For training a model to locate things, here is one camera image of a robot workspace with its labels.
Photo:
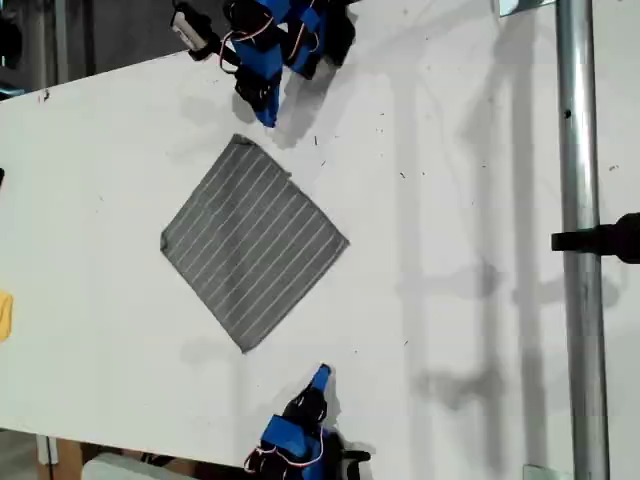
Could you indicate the grey striped towel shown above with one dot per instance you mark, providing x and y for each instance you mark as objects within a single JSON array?
[{"x": 250, "y": 240}]

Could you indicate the yellow object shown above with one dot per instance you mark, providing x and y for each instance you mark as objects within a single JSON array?
[{"x": 5, "y": 317}]

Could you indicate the black clamp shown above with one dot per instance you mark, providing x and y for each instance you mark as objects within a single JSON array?
[{"x": 600, "y": 240}]

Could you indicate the wooden table frame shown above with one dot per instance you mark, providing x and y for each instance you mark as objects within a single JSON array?
[{"x": 69, "y": 460}]

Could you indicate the steel post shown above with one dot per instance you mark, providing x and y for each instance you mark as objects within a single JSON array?
[{"x": 580, "y": 300}]

